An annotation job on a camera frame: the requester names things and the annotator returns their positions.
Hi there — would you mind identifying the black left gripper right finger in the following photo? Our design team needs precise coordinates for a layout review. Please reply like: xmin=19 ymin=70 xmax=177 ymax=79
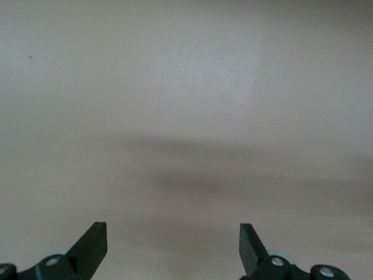
xmin=239 ymin=223 xmax=350 ymax=280

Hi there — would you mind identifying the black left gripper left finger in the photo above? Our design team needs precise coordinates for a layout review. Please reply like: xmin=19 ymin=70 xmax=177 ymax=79
xmin=0 ymin=222 xmax=108 ymax=280

